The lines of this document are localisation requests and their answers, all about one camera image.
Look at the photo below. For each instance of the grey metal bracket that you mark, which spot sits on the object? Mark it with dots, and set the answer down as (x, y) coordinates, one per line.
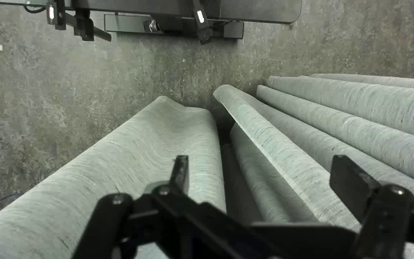
(126, 24)

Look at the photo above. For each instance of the grey fabric curtain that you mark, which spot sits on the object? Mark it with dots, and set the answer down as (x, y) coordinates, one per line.
(122, 153)

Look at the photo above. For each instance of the black metal frame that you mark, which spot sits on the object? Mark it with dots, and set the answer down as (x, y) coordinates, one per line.
(255, 9)

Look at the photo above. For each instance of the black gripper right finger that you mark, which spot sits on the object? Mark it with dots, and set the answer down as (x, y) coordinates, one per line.
(389, 217)

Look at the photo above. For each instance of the black clamp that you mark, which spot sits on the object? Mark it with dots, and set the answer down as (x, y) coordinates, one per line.
(202, 22)
(83, 22)

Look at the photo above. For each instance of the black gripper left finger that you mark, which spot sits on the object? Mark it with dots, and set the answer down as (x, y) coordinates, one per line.
(122, 221)

